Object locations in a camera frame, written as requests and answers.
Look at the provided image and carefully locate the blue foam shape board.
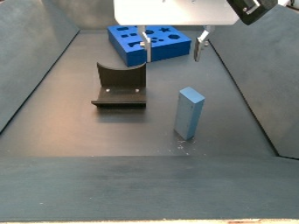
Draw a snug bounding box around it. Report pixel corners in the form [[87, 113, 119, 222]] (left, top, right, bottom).
[[107, 24, 192, 67]]

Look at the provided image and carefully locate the black curved plastic holder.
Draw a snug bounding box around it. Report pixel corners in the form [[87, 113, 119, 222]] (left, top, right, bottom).
[[91, 64, 147, 108]]

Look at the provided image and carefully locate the light blue rectangular block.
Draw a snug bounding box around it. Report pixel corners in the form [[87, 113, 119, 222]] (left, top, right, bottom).
[[174, 87, 206, 140]]

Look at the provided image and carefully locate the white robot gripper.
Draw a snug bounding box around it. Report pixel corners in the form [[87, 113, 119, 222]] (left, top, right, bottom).
[[114, 0, 239, 62]]

